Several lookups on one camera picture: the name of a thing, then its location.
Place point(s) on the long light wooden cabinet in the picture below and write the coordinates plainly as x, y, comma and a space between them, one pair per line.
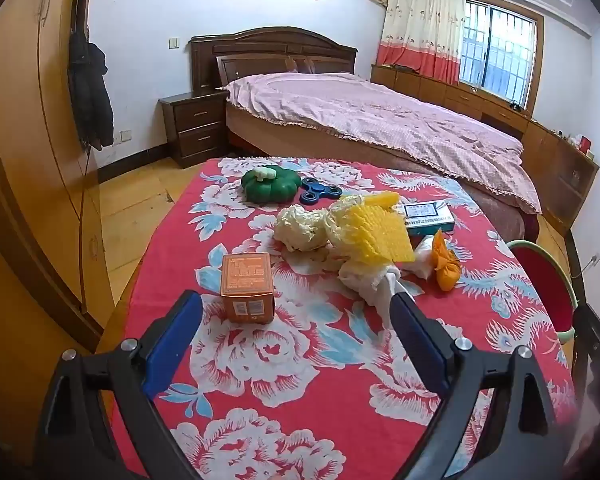
545, 150

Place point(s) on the wooden wardrobe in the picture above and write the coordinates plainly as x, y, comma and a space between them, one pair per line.
25, 135

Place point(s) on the blue fidget spinner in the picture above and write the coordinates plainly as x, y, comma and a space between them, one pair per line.
314, 191

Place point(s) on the yellow honeycomb sponge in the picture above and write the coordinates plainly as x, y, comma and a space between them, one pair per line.
375, 235

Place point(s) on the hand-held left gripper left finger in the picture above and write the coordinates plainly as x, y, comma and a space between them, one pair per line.
175, 340

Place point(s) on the pink checked blanket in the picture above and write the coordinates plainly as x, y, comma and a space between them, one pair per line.
360, 110

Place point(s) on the green pumpkin toy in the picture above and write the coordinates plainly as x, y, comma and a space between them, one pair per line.
265, 190

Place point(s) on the cream paper ball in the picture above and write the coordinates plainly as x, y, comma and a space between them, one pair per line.
300, 227

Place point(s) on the red floral tablecloth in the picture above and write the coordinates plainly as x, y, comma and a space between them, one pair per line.
300, 360

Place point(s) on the dark hanging jacket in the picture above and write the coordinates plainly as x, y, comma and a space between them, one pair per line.
90, 95

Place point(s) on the orange bag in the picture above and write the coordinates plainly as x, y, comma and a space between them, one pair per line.
446, 265

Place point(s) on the cream and red curtain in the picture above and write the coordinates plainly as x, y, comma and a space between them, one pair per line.
420, 25

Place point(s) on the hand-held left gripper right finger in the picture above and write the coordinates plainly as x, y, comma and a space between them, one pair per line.
420, 345

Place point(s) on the dark wooden bed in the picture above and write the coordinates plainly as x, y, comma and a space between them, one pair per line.
260, 55

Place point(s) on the orange cardboard box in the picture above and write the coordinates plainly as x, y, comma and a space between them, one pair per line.
245, 280

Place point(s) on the white plastic bag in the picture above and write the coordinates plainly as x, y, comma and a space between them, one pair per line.
367, 280

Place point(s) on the red bin with green rim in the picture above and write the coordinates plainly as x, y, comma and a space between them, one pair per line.
545, 285

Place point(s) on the barred window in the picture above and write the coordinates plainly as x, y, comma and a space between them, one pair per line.
500, 50

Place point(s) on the teal and white box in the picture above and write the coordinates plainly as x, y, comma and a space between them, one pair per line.
425, 215

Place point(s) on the small red container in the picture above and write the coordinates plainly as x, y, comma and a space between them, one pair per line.
585, 145

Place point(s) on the wall light switch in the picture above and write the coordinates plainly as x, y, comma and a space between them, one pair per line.
174, 42

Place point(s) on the dark wooden nightstand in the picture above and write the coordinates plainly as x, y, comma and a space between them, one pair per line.
195, 125

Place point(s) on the white tissue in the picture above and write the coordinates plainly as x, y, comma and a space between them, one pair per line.
424, 257

